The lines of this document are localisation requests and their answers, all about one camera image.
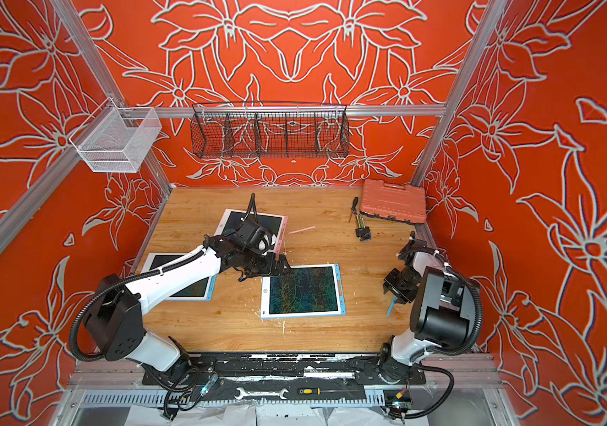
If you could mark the blue tablet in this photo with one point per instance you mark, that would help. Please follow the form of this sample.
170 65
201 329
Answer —
304 292
200 291

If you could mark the clear plastic wall bin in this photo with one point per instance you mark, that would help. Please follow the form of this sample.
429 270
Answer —
115 139

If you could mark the black wire wall basket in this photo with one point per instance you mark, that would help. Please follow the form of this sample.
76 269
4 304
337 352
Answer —
270 130

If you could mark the white slotted cable duct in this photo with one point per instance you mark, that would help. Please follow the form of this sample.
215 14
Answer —
154 399

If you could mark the blue stylus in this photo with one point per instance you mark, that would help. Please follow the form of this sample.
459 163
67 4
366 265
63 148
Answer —
390 308

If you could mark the yellow handled screwdriver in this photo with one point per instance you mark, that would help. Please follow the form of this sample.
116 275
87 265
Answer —
316 391

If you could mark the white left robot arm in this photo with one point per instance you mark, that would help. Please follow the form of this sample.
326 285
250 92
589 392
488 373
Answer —
110 326

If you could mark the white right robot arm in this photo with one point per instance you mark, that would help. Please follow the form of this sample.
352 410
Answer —
446 310

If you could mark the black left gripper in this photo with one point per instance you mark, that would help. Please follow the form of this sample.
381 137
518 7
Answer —
280 272

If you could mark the pink stylus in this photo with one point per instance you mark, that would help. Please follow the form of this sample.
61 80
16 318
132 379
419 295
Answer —
303 230

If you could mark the red plastic tool case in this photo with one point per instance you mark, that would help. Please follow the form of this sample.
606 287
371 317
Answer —
398 203

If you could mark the silver combination wrench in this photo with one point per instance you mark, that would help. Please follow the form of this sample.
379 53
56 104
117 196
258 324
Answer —
243 394

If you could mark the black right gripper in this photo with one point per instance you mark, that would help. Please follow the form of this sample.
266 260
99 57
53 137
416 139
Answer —
395 284

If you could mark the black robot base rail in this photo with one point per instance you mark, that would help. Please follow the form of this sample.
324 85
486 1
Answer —
360 368

